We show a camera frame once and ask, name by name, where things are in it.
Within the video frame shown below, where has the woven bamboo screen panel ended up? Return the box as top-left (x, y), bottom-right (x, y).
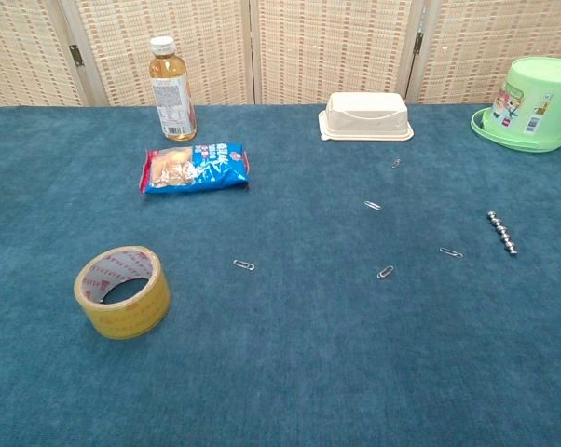
top-left (59, 0), bottom-right (255, 107)
top-left (250, 0), bottom-right (424, 106)
top-left (405, 0), bottom-right (561, 106)
top-left (0, 0), bottom-right (84, 111)

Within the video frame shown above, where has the blue snack bag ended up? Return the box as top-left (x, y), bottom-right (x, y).
top-left (138, 142), bottom-right (253, 196)

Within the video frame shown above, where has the amber tea bottle white cap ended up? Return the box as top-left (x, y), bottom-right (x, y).
top-left (148, 35), bottom-right (198, 142)

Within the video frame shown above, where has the yellow packing tape roll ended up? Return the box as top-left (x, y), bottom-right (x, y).
top-left (73, 245), bottom-right (172, 341)

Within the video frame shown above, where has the blue carpet table cover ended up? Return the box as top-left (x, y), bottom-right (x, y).
top-left (0, 102), bottom-right (561, 447)

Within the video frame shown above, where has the cream plastic lidded container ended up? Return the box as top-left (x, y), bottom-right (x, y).
top-left (318, 91), bottom-right (416, 142)

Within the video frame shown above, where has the green plastic bucket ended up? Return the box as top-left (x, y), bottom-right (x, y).
top-left (470, 56), bottom-right (561, 154)

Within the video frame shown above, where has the string of metal balls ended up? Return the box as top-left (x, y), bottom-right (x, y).
top-left (486, 210), bottom-right (519, 256)

